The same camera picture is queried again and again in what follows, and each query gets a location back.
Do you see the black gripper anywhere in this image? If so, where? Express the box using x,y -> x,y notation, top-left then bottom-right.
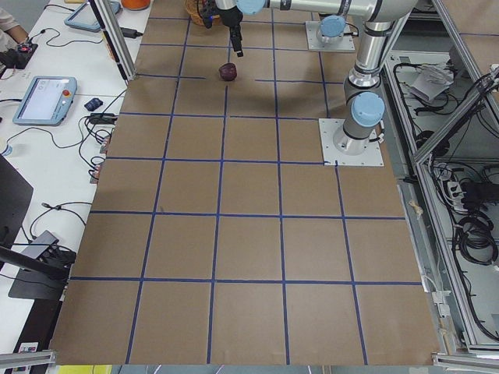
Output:
218,6 -> 244,58

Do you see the dark red apple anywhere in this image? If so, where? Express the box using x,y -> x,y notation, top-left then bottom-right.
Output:
218,62 -> 238,82

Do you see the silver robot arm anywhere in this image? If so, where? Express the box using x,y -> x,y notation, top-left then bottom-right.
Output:
317,15 -> 346,43
214,1 -> 416,156

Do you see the woven wicker basket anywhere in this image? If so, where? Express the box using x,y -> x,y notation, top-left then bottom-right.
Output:
184,0 -> 204,26

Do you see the black power adapter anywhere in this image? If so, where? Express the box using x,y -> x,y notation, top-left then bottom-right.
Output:
120,27 -> 143,39

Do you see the orange bucket with grey lid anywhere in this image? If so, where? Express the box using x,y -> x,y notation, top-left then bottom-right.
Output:
121,0 -> 150,11

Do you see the far blue teach pendant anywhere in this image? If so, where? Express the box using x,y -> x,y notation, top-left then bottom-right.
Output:
64,2 -> 104,33

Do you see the blue teach pendant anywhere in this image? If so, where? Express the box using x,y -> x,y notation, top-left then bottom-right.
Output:
64,2 -> 104,33
12,76 -> 78,126

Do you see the near blue teach pendant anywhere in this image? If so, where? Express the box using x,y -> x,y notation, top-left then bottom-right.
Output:
12,76 -> 78,126

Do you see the black monitor stand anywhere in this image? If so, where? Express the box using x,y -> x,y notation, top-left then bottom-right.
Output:
1,157 -> 76,301

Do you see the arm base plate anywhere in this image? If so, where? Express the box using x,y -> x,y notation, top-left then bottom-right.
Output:
318,118 -> 384,167
305,21 -> 356,53

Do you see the aluminium frame post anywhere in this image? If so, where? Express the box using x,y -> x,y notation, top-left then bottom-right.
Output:
89,0 -> 136,82

